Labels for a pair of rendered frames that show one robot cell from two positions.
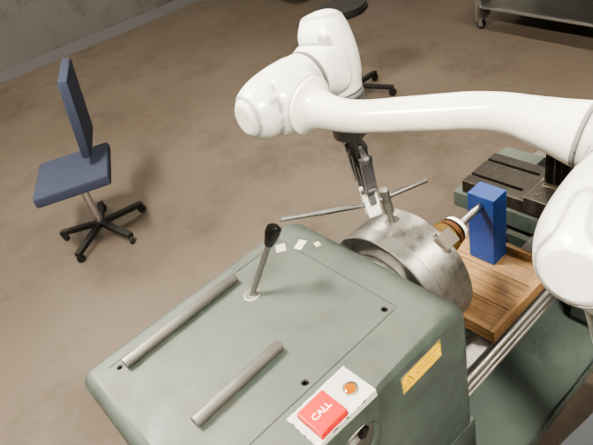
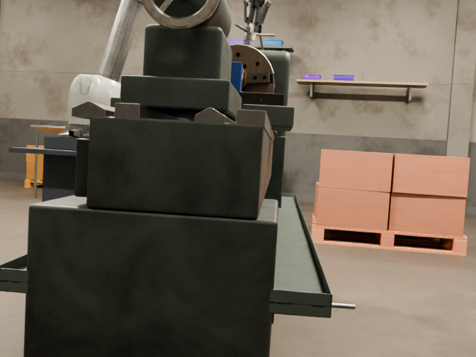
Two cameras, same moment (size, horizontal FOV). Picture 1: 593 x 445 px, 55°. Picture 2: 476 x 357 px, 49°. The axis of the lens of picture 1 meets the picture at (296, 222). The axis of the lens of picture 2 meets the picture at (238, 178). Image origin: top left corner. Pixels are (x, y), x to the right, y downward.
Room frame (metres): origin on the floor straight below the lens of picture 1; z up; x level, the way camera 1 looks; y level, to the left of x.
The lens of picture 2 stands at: (2.37, -2.04, 0.80)
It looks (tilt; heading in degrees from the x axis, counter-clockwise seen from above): 3 degrees down; 127
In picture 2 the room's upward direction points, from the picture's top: 3 degrees clockwise
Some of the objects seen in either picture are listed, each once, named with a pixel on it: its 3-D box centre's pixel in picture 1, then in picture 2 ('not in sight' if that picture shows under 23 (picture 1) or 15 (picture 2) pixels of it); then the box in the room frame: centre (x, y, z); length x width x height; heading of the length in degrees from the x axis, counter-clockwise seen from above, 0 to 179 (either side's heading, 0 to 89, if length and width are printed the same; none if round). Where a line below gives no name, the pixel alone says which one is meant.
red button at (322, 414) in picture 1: (322, 414); not in sight; (0.54, 0.04, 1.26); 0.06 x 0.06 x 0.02; 33
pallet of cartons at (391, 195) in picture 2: not in sight; (384, 197); (0.51, 2.76, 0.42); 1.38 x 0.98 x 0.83; 24
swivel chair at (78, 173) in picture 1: (73, 165); not in sight; (3.20, 1.22, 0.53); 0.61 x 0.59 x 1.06; 116
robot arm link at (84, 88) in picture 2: not in sight; (88, 100); (0.49, -0.62, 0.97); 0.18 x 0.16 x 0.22; 129
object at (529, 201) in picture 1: (559, 190); not in sight; (1.22, -0.74, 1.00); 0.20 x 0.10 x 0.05; 123
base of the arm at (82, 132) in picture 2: not in sight; (84, 132); (0.50, -0.64, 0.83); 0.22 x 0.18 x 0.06; 115
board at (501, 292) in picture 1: (468, 274); not in sight; (1.11, -0.42, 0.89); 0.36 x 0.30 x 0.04; 33
